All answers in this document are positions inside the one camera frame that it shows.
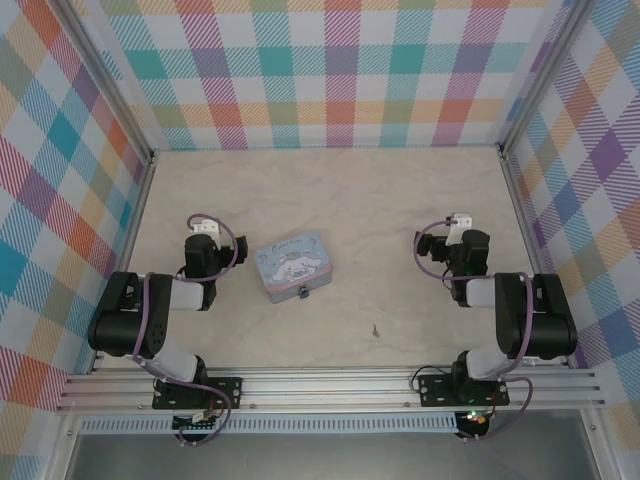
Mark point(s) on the aluminium mounting rail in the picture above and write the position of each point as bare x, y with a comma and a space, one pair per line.
330, 387

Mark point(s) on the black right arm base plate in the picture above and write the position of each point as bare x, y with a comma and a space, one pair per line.
435, 390

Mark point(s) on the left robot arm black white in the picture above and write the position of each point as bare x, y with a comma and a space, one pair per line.
120, 330

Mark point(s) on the grey metal panel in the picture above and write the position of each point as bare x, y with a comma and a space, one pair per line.
325, 457

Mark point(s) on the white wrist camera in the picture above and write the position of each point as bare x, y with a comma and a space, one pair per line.
459, 222
206, 226

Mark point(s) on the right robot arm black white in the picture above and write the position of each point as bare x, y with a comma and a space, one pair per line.
545, 330

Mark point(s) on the aluminium frame post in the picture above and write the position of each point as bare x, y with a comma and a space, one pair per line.
110, 75
541, 75

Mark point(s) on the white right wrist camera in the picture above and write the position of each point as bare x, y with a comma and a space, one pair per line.
459, 222

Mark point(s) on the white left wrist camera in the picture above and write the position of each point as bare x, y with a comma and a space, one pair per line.
206, 226

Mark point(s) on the blue cartoon tin box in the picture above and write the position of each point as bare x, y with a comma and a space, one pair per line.
292, 265

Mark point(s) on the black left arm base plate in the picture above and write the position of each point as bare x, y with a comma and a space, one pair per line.
227, 390

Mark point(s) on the small metal key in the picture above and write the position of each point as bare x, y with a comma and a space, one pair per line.
375, 330

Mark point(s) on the aluminium frame side rail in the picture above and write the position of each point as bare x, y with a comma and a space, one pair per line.
521, 210
131, 235

